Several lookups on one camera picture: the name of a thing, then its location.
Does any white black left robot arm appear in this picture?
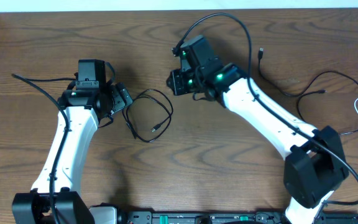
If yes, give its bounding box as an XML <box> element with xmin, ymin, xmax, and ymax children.
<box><xmin>12</xmin><ymin>59</ymin><xmax>132</xmax><ymax>223</ymax></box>

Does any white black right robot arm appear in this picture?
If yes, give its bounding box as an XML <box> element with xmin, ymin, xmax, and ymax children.
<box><xmin>167</xmin><ymin>35</ymin><xmax>349</xmax><ymax>223</ymax></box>

